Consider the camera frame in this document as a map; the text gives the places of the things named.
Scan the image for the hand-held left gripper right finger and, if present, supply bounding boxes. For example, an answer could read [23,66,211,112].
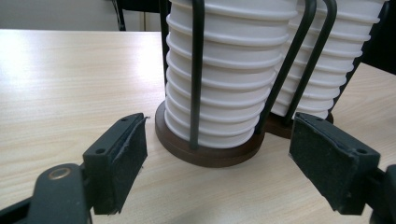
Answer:
[289,111,381,217]

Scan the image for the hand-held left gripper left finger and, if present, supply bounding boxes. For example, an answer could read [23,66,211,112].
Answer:
[82,112,149,216]

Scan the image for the black wire cup holder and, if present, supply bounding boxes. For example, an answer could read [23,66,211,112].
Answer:
[154,0,318,169]

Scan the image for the stack of white paper cups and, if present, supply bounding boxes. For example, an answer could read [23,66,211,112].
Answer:
[270,0,389,119]
[163,0,299,149]

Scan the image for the front white cup stack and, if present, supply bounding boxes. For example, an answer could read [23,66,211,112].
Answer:
[265,0,391,140]

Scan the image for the black chair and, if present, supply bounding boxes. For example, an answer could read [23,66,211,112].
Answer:
[111,0,172,32]

